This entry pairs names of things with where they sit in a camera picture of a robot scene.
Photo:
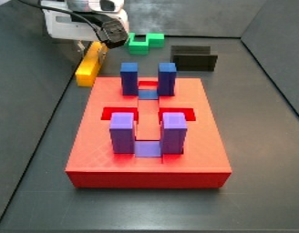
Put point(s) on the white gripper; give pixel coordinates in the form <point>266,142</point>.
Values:
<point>89,20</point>

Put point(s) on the yellow rectangular block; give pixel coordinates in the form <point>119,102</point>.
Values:
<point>89,67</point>

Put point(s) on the red slotted board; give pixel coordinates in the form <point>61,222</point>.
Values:
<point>200,167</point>

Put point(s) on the blue U-shaped block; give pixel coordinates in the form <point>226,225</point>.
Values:
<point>148,88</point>

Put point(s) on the green stepped block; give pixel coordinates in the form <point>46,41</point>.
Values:
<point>153,40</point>

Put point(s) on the purple U-shaped block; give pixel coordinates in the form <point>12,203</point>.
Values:
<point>152,137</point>

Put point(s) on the black angle bracket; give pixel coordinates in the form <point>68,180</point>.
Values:
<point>192,58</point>

